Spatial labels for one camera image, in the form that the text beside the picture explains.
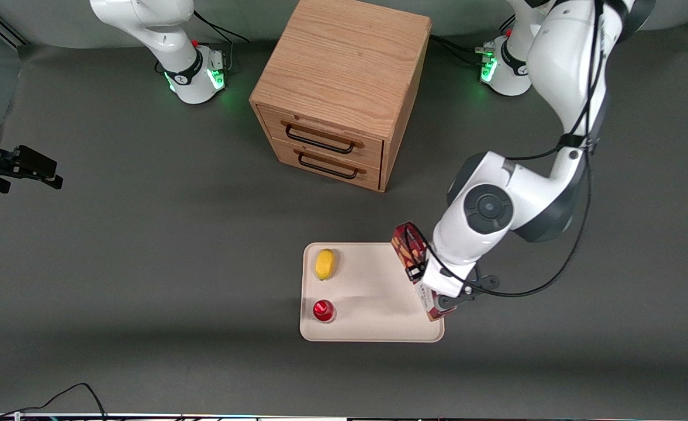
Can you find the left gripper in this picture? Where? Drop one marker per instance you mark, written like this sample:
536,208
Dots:
415,272

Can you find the red cookie box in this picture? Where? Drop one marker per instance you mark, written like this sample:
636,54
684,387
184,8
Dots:
407,242

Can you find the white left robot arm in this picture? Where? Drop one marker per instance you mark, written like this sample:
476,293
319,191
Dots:
507,199

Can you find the beige plastic tray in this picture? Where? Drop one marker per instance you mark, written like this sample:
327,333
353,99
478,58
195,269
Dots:
373,292

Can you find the yellow lemon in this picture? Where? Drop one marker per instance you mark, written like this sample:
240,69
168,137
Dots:
324,264

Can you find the red can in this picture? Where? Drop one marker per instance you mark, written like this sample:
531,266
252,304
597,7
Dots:
323,310

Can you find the wooden two-drawer cabinet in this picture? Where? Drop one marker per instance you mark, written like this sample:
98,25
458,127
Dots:
344,64

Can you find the aluminium frame rail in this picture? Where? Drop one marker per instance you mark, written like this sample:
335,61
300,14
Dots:
4,26

